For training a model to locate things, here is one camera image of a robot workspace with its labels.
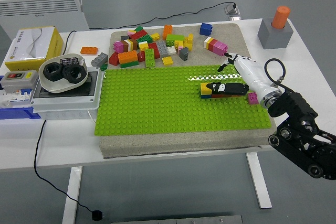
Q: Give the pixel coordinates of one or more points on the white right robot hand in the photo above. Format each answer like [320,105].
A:
[252,74]

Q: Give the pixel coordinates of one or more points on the magenta square brick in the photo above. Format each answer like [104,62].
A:
[253,98]

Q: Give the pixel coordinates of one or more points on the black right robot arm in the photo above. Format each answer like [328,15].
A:
[296,103]

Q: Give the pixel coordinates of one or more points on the green studded baseplate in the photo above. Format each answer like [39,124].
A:
[157,103]

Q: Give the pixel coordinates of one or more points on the magenta stacked brick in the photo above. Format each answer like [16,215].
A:
[223,49]

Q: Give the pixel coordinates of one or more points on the red square brick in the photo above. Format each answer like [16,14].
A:
[216,95]

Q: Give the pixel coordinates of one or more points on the grey cube holder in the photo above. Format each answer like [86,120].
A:
[274,37]

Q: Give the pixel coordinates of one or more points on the pale pink stacked brick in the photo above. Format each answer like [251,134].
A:
[218,47]

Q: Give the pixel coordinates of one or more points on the red stacked brick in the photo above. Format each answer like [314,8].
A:
[214,44]

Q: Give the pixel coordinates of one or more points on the blue thin brick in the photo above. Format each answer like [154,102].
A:
[206,96]

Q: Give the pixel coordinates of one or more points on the orange cylinder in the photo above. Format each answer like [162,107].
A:
[280,16]

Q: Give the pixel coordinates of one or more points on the blue square brick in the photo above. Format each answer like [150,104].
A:
[205,29]

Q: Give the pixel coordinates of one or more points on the dark grey slope brick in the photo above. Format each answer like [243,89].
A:
[184,54]

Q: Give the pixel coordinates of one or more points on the tall yellow brick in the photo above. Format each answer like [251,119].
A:
[188,41]

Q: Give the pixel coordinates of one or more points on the small pink brick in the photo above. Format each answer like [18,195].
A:
[180,49]

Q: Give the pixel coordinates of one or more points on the small yellow brick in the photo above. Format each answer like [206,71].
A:
[179,43]
[143,46]
[155,36]

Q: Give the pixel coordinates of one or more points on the lime green brick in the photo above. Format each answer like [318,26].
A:
[174,40]

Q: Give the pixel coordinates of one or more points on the yellow plate brick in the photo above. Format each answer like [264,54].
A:
[167,61]

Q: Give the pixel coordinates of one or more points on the tall orange brick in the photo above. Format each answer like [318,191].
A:
[167,32]

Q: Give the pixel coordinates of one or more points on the green eight-stud plate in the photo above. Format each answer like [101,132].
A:
[149,58]

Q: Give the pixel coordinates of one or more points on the white table leg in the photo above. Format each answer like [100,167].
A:
[72,195]
[258,179]

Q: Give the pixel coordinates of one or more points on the grey foam mat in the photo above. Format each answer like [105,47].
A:
[170,144]

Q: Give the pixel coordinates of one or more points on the dark green brick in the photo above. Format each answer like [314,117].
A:
[104,67]
[145,39]

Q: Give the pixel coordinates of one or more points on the long red brick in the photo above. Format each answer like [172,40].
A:
[139,35]

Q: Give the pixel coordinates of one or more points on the small green brick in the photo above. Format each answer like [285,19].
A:
[138,28]

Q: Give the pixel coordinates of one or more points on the brown brick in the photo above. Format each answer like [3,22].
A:
[132,44]

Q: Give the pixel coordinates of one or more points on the long green plate brick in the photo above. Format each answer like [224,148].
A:
[129,64]

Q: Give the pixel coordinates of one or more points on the long orange brick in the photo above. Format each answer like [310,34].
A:
[127,57]

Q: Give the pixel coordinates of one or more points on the pale pink plate brick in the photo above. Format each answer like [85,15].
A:
[131,32]

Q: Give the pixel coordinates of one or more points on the thin white brick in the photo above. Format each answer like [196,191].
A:
[126,44]

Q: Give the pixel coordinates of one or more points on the small dark grey brick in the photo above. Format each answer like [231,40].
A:
[124,37]

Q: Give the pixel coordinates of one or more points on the red slope brick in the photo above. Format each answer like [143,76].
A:
[113,59]

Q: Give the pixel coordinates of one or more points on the long grey brick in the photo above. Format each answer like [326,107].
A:
[99,59]

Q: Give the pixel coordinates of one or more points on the grey metal plate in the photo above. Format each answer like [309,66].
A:
[176,219]

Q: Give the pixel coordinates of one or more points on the orange flat brick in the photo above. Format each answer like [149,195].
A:
[89,50]

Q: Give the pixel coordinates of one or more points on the large black hex nut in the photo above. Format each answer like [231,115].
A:
[50,73]
[76,75]

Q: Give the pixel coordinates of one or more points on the small purple circuit board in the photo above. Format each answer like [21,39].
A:
[68,61]

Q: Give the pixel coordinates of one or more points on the white junction box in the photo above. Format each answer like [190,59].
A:
[65,102]

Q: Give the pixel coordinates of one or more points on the white shallow bowl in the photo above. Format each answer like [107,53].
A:
[56,86]

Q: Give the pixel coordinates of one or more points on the white panel heater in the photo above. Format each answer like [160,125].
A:
[39,6]

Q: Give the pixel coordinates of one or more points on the yellow and white tissue box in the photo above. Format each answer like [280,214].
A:
[29,44]

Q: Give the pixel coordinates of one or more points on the white circuit breaker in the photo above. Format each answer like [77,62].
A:
[15,98]

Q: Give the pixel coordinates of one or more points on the blue plastic bin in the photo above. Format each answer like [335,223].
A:
[15,113]

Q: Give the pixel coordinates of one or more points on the grey push-button switch box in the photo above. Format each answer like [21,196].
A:
[18,78]

